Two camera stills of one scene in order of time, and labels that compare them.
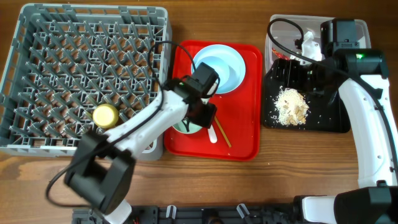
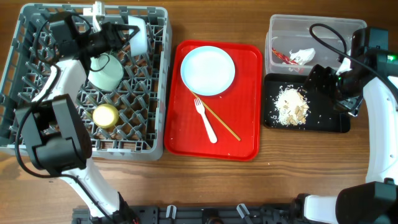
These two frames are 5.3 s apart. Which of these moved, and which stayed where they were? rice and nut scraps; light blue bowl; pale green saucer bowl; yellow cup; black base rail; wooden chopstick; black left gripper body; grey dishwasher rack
Moved: light blue bowl; black left gripper body; pale green saucer bowl; wooden chopstick
Stayed: grey dishwasher rack; yellow cup; rice and nut scraps; black base rail
